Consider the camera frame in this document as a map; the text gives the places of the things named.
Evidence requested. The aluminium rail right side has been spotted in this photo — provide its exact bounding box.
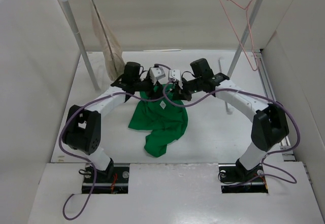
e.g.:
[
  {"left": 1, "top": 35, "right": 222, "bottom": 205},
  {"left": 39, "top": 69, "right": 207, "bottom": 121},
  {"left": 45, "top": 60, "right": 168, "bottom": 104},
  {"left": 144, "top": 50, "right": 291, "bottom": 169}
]
[{"left": 252, "top": 51, "right": 297, "bottom": 162}]

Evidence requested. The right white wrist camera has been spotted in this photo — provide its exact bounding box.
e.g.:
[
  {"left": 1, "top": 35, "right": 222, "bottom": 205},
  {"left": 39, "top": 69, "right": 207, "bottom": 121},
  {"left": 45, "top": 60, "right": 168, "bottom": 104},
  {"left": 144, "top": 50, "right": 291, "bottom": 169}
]
[{"left": 168, "top": 69, "right": 183, "bottom": 89}]

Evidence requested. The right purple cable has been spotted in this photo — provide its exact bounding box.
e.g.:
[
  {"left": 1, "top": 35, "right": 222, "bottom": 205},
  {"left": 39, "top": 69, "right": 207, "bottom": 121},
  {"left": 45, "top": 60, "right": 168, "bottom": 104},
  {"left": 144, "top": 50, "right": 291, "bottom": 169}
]
[{"left": 162, "top": 83, "right": 301, "bottom": 184}]

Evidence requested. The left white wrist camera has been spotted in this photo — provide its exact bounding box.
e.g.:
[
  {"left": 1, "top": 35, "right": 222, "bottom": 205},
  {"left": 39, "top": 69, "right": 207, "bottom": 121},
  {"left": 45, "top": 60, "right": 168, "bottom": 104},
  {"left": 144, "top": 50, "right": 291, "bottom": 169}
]
[{"left": 149, "top": 67, "right": 166, "bottom": 85}]

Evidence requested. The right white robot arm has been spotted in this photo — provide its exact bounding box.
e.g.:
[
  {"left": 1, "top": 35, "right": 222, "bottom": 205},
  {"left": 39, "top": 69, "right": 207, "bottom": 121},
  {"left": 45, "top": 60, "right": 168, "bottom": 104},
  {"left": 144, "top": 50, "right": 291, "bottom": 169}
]
[{"left": 168, "top": 58, "right": 289, "bottom": 181}]

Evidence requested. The purple cable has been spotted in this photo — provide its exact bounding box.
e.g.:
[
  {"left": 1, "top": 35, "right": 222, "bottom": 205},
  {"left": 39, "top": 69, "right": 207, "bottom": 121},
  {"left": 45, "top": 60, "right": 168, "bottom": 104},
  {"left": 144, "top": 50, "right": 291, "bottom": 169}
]
[
  {"left": 58, "top": 63, "right": 176, "bottom": 221},
  {"left": 162, "top": 83, "right": 301, "bottom": 184}
]

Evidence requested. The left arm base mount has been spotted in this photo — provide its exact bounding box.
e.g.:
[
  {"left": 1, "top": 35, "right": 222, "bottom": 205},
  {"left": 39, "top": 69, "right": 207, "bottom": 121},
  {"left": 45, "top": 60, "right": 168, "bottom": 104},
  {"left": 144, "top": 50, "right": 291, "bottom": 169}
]
[{"left": 78, "top": 164, "right": 130, "bottom": 194}]

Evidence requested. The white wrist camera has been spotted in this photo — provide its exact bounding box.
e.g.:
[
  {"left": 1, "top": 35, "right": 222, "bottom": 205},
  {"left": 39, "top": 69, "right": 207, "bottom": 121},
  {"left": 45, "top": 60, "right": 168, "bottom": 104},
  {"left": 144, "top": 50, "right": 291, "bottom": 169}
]
[
  {"left": 168, "top": 69, "right": 183, "bottom": 89},
  {"left": 149, "top": 67, "right": 166, "bottom": 85}
]

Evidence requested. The pink wire hanger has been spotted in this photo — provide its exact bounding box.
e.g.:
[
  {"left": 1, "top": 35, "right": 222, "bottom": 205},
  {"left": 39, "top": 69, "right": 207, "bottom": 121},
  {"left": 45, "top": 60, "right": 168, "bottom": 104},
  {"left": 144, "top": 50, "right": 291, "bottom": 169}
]
[{"left": 219, "top": 0, "right": 263, "bottom": 76}]

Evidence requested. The beige cloth on hanger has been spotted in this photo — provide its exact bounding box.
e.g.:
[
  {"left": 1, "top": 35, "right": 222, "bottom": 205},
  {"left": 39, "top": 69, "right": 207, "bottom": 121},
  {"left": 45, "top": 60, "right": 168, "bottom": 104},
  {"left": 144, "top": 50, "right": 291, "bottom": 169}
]
[{"left": 91, "top": 7, "right": 125, "bottom": 81}]

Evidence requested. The green t shirt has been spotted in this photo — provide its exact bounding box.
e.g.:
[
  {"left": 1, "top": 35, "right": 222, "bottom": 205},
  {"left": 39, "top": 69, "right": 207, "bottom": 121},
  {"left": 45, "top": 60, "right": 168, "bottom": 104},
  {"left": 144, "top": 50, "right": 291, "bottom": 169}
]
[{"left": 128, "top": 98, "right": 188, "bottom": 157}]

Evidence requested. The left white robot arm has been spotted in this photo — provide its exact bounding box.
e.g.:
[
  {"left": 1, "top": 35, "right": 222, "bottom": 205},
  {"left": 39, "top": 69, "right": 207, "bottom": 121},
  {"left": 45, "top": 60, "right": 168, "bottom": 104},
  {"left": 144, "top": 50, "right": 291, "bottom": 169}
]
[{"left": 59, "top": 62, "right": 165, "bottom": 182}]

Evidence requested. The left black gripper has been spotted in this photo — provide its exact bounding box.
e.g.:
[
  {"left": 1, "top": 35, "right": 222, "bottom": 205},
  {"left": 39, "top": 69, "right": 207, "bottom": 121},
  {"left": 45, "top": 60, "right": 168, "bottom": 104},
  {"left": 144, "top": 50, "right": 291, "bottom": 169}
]
[{"left": 133, "top": 74, "right": 166, "bottom": 101}]

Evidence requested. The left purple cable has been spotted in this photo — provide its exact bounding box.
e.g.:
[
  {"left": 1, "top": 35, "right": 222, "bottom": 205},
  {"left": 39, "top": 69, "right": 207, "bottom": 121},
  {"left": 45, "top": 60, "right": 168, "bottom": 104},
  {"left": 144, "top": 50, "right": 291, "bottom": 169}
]
[{"left": 58, "top": 63, "right": 176, "bottom": 221}]

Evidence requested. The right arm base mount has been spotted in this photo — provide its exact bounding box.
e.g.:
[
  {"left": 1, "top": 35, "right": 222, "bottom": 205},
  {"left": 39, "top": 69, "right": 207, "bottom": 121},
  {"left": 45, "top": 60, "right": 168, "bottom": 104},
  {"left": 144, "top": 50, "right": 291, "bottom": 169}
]
[{"left": 218, "top": 164, "right": 268, "bottom": 194}]

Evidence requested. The grey hanger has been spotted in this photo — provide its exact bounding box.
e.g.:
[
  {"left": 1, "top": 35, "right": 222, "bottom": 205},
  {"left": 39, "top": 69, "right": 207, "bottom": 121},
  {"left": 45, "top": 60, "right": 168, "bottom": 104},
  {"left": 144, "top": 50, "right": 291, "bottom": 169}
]
[{"left": 90, "top": 0, "right": 114, "bottom": 60}]

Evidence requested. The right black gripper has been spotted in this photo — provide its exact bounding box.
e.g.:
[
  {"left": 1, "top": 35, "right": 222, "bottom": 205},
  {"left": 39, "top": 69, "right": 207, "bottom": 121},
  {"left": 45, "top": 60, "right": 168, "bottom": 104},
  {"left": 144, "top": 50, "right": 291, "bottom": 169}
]
[{"left": 172, "top": 76, "right": 203, "bottom": 101}]

